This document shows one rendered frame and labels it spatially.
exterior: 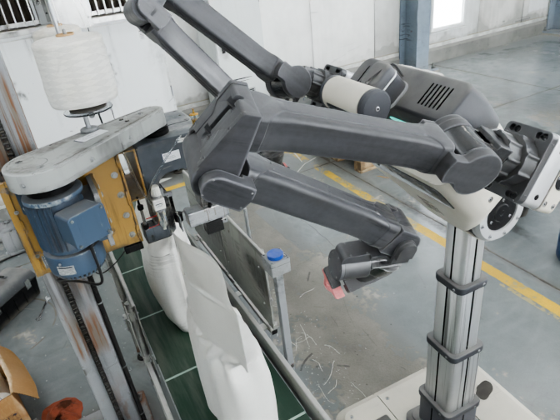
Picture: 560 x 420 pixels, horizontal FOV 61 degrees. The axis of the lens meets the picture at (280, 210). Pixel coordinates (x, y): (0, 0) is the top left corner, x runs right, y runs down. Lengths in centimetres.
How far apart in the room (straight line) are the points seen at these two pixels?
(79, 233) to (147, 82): 313
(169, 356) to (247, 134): 164
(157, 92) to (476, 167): 378
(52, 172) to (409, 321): 199
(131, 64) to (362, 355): 296
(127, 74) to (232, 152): 372
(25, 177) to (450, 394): 137
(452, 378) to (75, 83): 134
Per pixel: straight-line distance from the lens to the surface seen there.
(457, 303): 144
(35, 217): 132
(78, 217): 124
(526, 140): 83
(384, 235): 78
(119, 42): 421
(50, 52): 122
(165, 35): 109
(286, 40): 623
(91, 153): 131
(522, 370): 255
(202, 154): 56
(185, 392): 196
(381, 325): 264
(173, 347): 214
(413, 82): 103
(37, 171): 126
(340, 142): 61
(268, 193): 63
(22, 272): 340
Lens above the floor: 182
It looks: 29 degrees down
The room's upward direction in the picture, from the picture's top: 7 degrees counter-clockwise
